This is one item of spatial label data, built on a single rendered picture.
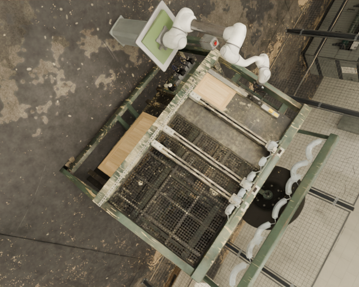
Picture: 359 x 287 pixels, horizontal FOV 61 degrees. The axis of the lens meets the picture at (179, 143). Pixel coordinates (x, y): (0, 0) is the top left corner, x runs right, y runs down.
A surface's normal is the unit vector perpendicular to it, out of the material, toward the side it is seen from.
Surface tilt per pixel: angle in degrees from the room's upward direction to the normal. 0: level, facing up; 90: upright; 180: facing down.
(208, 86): 55
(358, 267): 90
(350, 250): 90
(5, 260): 0
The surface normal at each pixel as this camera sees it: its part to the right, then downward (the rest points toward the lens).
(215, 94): 0.04, -0.25
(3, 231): 0.69, 0.32
